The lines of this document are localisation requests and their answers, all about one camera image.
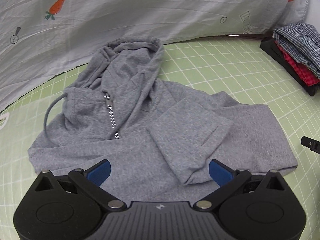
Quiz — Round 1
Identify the grey zip hoodie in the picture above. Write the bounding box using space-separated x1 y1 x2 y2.
28 37 298 203

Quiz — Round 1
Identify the red checked folded garment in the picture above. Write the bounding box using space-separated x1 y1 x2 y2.
276 42 319 87

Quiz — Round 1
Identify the green checked bed sheet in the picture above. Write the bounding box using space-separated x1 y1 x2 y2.
1 38 319 239

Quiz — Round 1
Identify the blue plaid folded shirt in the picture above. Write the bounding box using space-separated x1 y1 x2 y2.
273 23 319 78

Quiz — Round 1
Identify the pale grey carrot-print sheet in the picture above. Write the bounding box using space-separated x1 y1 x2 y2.
1 0 309 109

